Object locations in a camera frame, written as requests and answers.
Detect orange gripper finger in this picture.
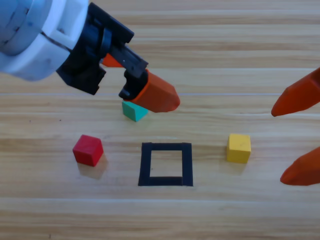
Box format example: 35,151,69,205
101,52,125,69
128,68,181,114
270,66,320,118
279,146,320,187

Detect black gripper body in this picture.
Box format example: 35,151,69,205
56,2,150,101

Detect green wooden cube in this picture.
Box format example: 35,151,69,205
121,100,149,123

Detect yellow wooden cube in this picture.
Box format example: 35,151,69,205
226,133,252,165

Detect red wooden cube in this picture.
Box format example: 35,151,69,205
72,134,104,168

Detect black tape square outline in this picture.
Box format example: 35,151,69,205
137,142,194,188

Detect white wrist mount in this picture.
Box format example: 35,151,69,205
0,0,90,83

